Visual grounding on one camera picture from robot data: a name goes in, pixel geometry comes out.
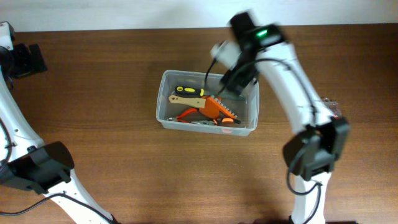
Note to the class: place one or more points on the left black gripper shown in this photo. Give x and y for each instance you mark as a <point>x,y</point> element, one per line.
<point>28,66</point>

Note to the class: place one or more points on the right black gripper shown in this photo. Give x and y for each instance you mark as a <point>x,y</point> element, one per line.
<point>243,79</point>

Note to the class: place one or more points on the orange bit holder strip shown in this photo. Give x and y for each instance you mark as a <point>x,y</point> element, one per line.
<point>217,107</point>

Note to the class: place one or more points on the orange scraper wooden handle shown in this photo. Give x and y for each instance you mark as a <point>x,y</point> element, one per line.
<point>199,103</point>

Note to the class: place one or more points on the orange black needle-nose pliers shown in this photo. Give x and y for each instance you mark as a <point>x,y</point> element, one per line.
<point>217,122</point>

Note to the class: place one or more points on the metal file yellow black handle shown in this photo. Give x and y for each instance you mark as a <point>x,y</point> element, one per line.
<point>190,92</point>

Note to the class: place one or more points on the clear plastic storage container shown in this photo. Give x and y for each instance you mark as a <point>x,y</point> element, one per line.
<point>247,111</point>

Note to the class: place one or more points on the small red diagonal cutters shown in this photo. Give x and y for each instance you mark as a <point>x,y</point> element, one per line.
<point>180,118</point>

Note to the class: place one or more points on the clear screwdriver set case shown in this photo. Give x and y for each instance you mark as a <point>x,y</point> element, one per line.
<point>333,107</point>

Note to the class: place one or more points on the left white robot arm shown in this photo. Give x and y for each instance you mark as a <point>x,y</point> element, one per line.
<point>29,164</point>

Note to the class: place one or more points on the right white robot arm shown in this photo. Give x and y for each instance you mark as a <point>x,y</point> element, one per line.
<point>319,133</point>

